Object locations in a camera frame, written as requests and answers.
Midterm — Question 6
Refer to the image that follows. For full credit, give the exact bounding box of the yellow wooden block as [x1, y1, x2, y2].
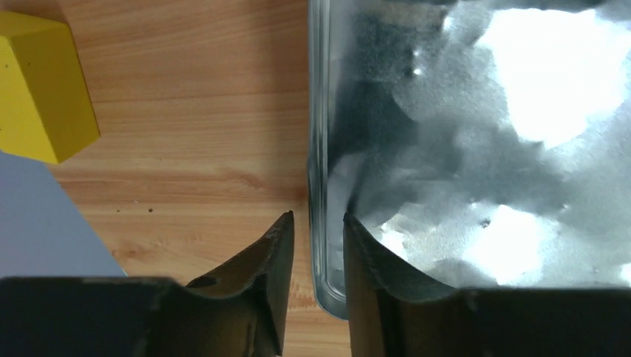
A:
[1, 11, 100, 164]

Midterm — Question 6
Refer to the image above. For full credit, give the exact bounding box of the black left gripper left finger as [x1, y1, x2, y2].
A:
[1, 211, 295, 356]

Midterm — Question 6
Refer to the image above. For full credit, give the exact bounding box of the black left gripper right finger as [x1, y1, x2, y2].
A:
[343, 214, 630, 356]

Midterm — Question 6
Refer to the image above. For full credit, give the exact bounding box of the silver metal tin lid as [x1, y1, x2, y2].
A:
[308, 1, 630, 319]

